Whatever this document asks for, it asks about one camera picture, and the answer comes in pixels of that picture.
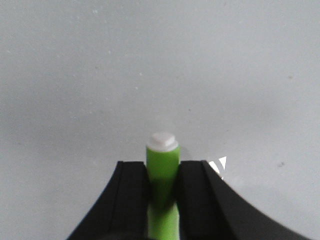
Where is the green pen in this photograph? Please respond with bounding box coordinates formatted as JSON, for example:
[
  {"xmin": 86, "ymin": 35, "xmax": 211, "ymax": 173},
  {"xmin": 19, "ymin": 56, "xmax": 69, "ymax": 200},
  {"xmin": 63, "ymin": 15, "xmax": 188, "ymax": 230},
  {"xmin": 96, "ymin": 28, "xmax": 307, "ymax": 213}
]
[{"xmin": 146, "ymin": 132, "xmax": 180, "ymax": 240}]

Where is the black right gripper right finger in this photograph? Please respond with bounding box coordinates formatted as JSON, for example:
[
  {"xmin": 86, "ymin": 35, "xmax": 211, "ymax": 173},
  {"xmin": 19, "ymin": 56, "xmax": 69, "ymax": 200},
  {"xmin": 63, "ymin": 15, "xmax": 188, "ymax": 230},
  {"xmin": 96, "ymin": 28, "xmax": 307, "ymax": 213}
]
[{"xmin": 175, "ymin": 160, "xmax": 320, "ymax": 240}]

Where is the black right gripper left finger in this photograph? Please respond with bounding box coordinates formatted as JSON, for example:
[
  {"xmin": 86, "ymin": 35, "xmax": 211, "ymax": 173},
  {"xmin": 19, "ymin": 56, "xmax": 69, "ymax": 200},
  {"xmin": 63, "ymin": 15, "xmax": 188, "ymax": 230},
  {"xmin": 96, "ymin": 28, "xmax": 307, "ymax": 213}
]
[{"xmin": 68, "ymin": 161, "xmax": 151, "ymax": 240}]

